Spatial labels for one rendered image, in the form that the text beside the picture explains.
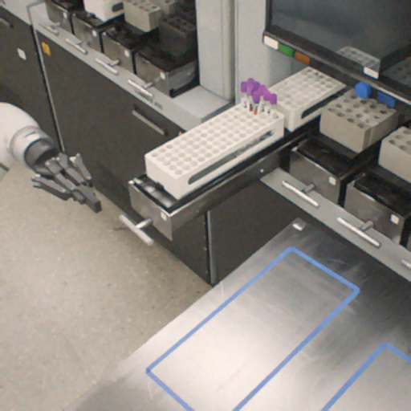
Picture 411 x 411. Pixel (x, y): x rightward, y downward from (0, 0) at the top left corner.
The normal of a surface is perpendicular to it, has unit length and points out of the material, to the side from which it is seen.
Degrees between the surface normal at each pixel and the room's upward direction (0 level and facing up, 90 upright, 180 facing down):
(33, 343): 0
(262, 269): 0
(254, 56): 90
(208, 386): 0
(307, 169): 90
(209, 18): 90
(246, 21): 90
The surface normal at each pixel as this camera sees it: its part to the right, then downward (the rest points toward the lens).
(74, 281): -0.04, -0.73
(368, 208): -0.76, 0.47
